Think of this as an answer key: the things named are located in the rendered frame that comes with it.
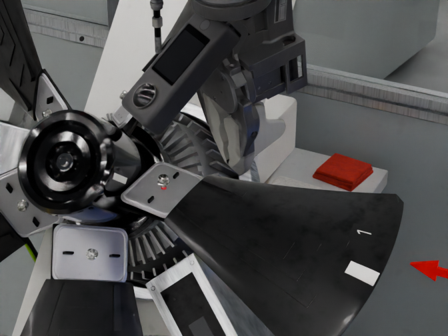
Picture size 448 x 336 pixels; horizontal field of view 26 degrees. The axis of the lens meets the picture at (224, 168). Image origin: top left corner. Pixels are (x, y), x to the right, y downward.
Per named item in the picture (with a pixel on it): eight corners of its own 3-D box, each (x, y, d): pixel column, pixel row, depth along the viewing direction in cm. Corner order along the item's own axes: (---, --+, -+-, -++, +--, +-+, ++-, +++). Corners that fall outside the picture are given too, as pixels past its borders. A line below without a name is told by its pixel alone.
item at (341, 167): (335, 159, 177) (335, 149, 176) (374, 173, 173) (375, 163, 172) (311, 177, 171) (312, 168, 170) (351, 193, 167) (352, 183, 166)
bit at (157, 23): (153, 51, 100) (151, 3, 97) (163, 50, 100) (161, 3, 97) (153, 55, 99) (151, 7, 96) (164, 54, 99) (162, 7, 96)
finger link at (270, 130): (296, 168, 97) (291, 96, 91) (247, 194, 95) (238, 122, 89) (278, 152, 99) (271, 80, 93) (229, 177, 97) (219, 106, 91)
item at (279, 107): (220, 129, 186) (219, 78, 180) (297, 149, 180) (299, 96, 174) (176, 171, 173) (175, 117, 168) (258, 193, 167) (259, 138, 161)
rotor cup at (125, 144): (46, 223, 119) (-15, 207, 107) (82, 111, 121) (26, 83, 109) (147, 255, 114) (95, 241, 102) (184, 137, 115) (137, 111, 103)
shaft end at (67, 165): (54, 169, 107) (52, 168, 106) (60, 151, 107) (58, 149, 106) (70, 173, 106) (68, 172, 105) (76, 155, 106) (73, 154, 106)
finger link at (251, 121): (264, 159, 91) (256, 85, 85) (251, 165, 91) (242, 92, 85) (237, 133, 94) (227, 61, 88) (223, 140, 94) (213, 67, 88)
